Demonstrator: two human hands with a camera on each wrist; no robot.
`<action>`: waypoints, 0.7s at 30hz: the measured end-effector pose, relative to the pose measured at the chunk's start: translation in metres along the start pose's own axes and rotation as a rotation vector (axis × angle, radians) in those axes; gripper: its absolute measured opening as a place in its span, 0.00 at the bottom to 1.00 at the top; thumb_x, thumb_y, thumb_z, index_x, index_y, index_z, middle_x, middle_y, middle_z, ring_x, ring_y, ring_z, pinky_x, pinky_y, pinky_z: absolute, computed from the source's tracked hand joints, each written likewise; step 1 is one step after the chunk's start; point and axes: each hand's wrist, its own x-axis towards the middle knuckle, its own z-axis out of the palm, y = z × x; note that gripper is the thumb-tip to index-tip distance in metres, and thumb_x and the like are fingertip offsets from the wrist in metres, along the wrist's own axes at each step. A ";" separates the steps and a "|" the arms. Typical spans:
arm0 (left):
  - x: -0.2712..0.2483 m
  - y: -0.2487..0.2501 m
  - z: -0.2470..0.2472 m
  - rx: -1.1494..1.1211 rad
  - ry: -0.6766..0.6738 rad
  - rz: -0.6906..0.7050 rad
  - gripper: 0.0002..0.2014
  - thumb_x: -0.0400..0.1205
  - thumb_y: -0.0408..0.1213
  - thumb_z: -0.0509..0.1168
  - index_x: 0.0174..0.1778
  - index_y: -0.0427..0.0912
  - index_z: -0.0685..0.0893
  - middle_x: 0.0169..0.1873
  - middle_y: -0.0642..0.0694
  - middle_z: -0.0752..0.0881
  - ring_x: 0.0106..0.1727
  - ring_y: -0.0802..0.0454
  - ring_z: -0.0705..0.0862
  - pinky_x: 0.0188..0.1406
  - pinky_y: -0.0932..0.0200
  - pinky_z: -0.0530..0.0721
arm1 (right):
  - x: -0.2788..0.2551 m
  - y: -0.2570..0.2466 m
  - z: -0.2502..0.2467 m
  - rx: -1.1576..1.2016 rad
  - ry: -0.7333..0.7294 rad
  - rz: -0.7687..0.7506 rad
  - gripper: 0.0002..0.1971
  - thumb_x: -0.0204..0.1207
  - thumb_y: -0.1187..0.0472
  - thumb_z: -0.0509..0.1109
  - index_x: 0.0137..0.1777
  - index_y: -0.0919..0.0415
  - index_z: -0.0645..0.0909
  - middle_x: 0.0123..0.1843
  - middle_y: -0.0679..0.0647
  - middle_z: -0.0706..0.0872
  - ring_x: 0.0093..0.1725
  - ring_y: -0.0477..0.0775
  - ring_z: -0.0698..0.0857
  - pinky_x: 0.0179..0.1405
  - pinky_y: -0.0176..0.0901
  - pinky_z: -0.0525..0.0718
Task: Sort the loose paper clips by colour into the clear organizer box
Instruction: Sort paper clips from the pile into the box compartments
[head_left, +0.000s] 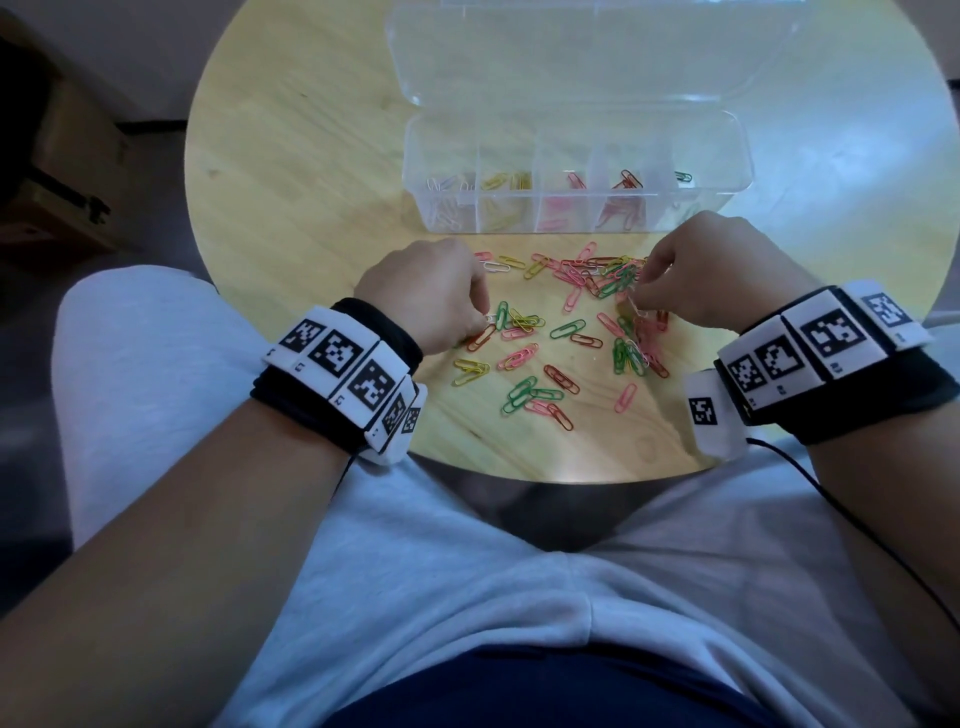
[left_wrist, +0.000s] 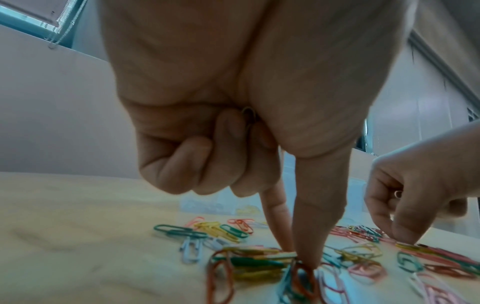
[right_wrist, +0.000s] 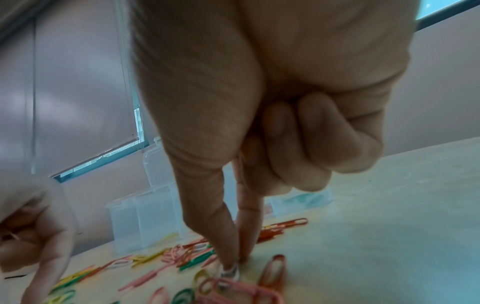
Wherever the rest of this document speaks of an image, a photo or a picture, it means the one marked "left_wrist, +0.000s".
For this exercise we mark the person's left hand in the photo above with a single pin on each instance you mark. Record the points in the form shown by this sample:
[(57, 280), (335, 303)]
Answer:
[(243, 59)]

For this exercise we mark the person's right hand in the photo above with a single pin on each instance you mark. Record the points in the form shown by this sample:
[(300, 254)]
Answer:
[(431, 172)]

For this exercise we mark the clear plastic compartment box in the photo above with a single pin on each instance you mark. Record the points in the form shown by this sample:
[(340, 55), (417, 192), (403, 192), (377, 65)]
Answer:
[(356, 196)]

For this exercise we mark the pile of coloured paper clips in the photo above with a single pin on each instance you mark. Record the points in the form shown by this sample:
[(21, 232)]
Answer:
[(255, 267)]

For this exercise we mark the teal framed window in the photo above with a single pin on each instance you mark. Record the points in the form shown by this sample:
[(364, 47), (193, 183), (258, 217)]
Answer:
[(22, 14)]

